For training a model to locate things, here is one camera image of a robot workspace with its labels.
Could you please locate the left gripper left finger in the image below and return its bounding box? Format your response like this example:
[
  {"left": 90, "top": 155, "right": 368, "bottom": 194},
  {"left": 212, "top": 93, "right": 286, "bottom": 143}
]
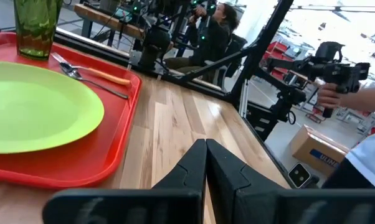
[{"left": 42, "top": 139, "right": 207, "bottom": 224}]

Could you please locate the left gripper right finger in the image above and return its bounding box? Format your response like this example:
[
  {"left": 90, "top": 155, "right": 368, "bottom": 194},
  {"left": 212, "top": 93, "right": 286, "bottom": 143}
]
[{"left": 206, "top": 139, "right": 375, "bottom": 224}]

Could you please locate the red plastic tray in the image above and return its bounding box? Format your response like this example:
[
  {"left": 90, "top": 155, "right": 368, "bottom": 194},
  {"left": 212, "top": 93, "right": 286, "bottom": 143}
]
[{"left": 0, "top": 32, "right": 143, "bottom": 190}]

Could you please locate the fork with orange handle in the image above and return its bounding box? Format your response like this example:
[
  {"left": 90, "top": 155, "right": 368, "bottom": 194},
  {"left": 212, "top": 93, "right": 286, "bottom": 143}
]
[{"left": 51, "top": 52, "right": 131, "bottom": 86}]

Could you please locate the lime green plate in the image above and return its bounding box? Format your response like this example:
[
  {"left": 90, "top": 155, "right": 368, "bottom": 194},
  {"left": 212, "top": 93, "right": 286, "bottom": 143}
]
[{"left": 0, "top": 61, "right": 105, "bottom": 155}]

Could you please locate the green glass cup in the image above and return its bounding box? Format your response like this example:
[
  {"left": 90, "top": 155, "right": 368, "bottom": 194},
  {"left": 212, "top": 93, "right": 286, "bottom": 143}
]
[{"left": 13, "top": 0, "right": 64, "bottom": 60}]

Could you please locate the person's forearm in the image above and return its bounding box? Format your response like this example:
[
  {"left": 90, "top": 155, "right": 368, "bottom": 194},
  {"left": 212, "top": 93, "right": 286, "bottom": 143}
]
[{"left": 339, "top": 83, "right": 375, "bottom": 113}]

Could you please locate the white square device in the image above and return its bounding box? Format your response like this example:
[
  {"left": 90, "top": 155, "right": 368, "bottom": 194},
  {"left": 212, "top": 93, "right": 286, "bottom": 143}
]
[{"left": 287, "top": 161, "right": 313, "bottom": 189}]

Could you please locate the brown cardboard box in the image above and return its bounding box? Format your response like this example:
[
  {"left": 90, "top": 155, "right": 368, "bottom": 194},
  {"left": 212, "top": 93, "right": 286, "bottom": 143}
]
[{"left": 288, "top": 124, "right": 351, "bottom": 177}]

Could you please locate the person's hand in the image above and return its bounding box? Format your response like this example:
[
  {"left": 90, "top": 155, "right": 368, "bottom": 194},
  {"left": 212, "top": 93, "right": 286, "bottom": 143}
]
[{"left": 316, "top": 82, "right": 344, "bottom": 110}]

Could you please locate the seated person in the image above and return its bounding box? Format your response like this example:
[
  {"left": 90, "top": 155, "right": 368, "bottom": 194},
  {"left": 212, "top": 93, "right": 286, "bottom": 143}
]
[{"left": 164, "top": 2, "right": 242, "bottom": 83}]

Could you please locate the black office chair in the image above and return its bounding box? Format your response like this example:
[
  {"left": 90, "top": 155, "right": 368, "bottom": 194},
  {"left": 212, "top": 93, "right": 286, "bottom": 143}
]
[{"left": 218, "top": 34, "right": 248, "bottom": 90}]

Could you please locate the standing person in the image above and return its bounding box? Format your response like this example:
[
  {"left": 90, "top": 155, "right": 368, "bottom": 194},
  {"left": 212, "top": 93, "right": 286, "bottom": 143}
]
[{"left": 321, "top": 119, "right": 375, "bottom": 190}]

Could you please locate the red tool cart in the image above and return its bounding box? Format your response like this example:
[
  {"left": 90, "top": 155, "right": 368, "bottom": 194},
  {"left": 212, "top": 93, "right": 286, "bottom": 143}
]
[{"left": 265, "top": 41, "right": 300, "bottom": 82}]

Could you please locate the wooden top work table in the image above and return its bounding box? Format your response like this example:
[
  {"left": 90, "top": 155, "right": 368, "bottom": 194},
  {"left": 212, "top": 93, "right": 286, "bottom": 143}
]
[{"left": 72, "top": 2, "right": 145, "bottom": 41}]

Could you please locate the black leader arm handle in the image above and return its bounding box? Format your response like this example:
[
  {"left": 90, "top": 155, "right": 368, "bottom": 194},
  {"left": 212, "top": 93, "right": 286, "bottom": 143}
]
[{"left": 299, "top": 41, "right": 371, "bottom": 119}]

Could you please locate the black aluminium table frame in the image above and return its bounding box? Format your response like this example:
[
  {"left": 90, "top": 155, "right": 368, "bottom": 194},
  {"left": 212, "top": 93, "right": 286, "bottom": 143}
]
[{"left": 52, "top": 0, "right": 296, "bottom": 103}]

